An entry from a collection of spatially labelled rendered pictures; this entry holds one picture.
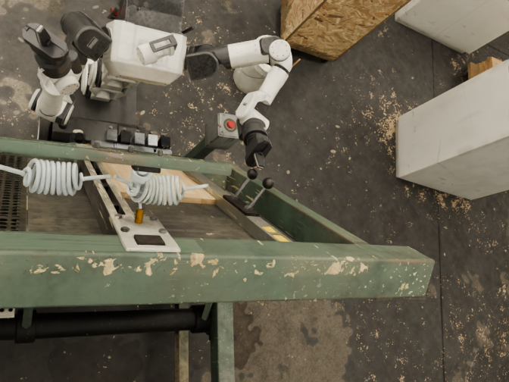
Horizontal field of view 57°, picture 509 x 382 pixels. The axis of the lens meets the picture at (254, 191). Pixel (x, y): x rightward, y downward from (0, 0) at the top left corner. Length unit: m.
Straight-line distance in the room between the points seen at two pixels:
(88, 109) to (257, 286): 2.10
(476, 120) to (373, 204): 0.97
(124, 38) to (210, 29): 1.96
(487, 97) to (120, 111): 2.45
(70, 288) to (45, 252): 0.08
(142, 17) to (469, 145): 2.54
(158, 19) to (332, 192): 2.25
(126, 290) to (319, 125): 3.03
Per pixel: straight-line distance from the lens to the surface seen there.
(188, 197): 1.63
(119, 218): 1.01
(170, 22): 1.79
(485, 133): 3.58
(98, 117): 2.89
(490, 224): 4.88
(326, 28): 3.62
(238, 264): 0.93
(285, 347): 3.26
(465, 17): 4.95
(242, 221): 1.46
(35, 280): 0.85
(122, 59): 1.73
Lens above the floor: 2.79
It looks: 59 degrees down
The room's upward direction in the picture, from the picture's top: 62 degrees clockwise
